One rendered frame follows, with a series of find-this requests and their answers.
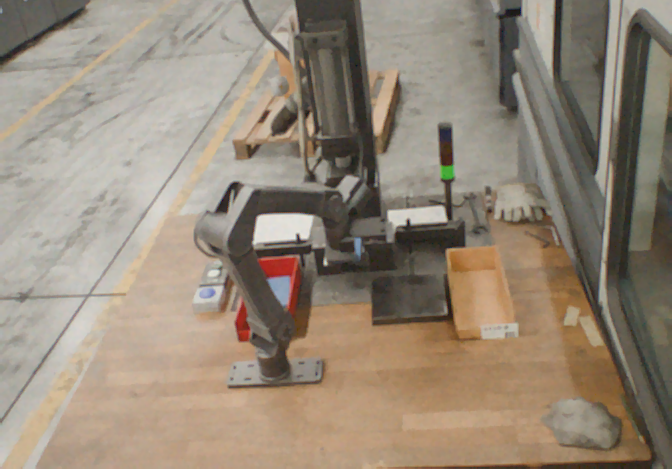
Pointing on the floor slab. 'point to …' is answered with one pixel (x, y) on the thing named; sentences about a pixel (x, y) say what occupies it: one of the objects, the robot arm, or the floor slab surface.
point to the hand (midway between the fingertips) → (343, 257)
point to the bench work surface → (343, 378)
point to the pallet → (264, 112)
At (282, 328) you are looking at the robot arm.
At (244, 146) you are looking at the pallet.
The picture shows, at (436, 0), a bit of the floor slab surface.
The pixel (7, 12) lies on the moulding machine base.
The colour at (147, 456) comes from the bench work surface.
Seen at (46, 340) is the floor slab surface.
